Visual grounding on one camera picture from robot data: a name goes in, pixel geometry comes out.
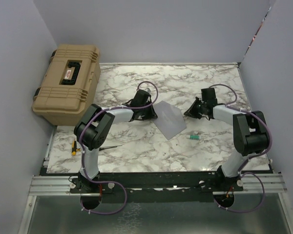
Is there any green white glue stick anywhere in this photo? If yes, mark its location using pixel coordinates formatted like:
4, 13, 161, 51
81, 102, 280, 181
186, 135, 201, 140

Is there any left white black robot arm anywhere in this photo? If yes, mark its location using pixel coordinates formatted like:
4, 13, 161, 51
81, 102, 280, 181
72, 89, 157, 193

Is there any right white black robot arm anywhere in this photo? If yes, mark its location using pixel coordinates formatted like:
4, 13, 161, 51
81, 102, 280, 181
184, 84, 272, 191

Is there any yellow black small screwdriver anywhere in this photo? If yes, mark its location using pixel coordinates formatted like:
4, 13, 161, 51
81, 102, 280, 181
71, 140, 81, 156

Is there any tan plastic tool case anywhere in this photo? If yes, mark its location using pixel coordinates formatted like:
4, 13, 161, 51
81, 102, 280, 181
32, 44, 101, 126

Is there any red handled screwdriver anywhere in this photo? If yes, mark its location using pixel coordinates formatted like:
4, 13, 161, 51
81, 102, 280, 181
99, 145, 122, 151

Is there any black metal base rail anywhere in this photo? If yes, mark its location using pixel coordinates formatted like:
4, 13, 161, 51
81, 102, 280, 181
40, 171, 243, 207

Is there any aluminium frame rail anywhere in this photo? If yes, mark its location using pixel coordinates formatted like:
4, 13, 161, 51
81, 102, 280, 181
16, 174, 74, 234

